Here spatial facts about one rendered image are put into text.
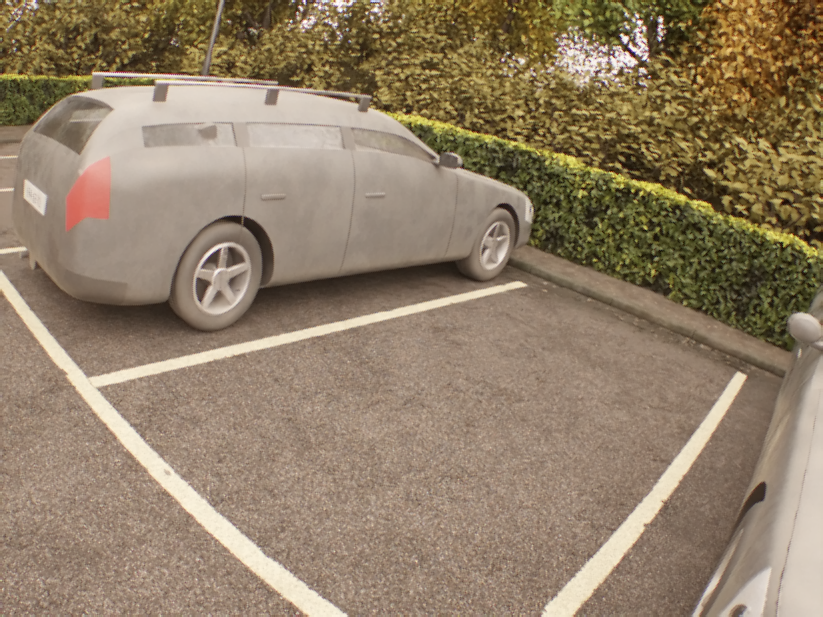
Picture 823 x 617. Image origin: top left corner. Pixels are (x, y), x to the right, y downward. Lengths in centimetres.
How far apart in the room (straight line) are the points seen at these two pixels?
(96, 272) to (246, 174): 108
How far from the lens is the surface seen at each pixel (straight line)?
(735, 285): 672
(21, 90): 1280
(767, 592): 161
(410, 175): 486
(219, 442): 296
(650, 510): 320
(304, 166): 414
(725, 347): 616
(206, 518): 249
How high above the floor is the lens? 159
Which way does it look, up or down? 17 degrees down
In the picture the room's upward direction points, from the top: 12 degrees clockwise
